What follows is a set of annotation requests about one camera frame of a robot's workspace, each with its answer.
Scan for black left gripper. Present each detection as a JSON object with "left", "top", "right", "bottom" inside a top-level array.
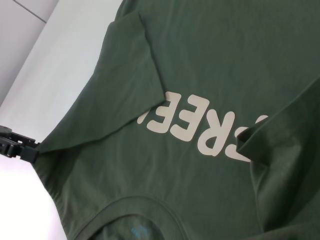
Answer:
[{"left": 0, "top": 125, "right": 42, "bottom": 164}]

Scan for dark green FREE! t-shirt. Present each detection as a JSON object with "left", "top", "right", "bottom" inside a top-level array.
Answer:
[{"left": 34, "top": 0, "right": 320, "bottom": 240}]

